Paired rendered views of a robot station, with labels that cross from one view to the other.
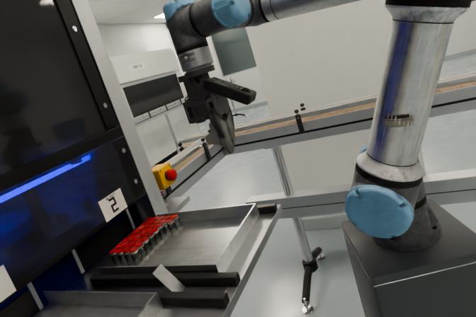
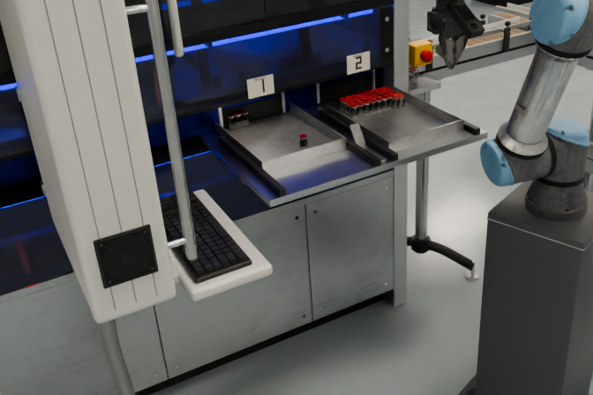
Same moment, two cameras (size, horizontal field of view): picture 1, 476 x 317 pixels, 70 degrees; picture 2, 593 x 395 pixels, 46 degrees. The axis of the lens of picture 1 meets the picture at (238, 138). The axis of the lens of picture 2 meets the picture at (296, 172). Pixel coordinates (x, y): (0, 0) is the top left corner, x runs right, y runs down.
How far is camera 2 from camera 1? 123 cm
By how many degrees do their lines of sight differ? 39
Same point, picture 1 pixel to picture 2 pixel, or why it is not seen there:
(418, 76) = (534, 85)
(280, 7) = not seen: outside the picture
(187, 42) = not seen: outside the picture
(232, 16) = not seen: outside the picture
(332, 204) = not seen: outside the picture
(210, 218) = (429, 113)
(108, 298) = (320, 127)
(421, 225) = (551, 200)
